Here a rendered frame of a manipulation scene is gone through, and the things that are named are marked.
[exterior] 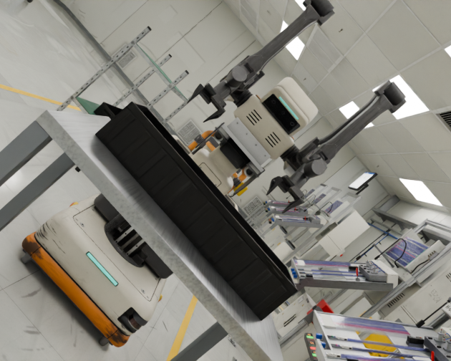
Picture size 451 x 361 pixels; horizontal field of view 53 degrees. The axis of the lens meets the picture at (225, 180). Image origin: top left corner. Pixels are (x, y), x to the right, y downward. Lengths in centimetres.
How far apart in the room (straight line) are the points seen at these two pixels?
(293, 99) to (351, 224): 517
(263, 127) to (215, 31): 940
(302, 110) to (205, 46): 937
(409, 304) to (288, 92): 237
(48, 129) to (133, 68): 1052
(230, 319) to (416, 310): 304
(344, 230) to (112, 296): 526
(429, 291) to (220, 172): 233
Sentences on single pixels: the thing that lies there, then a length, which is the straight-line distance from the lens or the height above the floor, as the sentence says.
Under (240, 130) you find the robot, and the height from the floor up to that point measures 107.
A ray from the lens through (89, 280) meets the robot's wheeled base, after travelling 206.
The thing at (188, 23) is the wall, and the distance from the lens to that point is 1140.
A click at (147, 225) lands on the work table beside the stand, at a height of 79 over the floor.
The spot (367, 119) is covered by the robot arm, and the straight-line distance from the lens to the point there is 180.
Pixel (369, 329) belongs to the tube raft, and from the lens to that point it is 279.
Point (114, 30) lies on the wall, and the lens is 1173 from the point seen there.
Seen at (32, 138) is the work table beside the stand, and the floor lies 74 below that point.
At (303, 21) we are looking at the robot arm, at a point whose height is 150.
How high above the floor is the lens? 102
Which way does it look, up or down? 4 degrees down
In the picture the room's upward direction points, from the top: 49 degrees clockwise
